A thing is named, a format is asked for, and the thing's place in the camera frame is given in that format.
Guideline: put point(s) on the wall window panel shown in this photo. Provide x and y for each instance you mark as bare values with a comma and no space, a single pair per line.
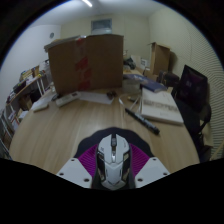
101,26

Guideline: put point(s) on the black marker pen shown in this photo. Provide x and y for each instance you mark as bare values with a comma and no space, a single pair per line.
142,121

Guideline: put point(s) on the white remote control with display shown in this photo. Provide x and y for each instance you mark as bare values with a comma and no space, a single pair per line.
67,99

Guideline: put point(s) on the white and black computer mouse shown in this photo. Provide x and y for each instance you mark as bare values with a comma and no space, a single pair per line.
112,163

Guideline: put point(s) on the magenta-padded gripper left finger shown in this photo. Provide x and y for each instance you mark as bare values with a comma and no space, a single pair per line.
75,173

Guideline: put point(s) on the wooden side desk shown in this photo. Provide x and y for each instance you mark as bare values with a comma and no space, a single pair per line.
28,86

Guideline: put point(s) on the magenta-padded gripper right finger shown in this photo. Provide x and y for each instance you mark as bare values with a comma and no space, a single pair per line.
152,170

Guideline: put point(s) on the blue book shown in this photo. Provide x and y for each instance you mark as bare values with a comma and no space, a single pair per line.
146,83

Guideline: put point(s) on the tall open cardboard box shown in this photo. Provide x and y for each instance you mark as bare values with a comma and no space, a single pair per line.
160,58

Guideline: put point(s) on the large cardboard box, red tape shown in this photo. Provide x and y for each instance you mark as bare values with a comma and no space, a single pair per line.
90,63

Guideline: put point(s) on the ceiling light tube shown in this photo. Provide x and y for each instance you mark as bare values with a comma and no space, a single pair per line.
87,3

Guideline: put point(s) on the dark monitor screen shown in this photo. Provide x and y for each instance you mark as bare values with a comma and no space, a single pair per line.
192,87

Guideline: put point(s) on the shelf unit with books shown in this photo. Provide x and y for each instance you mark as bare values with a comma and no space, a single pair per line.
5,123

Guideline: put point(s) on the black office chair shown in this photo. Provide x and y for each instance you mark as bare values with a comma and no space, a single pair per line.
203,123

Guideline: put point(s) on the white book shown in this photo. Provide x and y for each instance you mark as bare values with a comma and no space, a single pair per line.
160,107

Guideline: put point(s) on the white paper sheet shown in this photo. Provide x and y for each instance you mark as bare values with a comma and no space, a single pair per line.
96,97

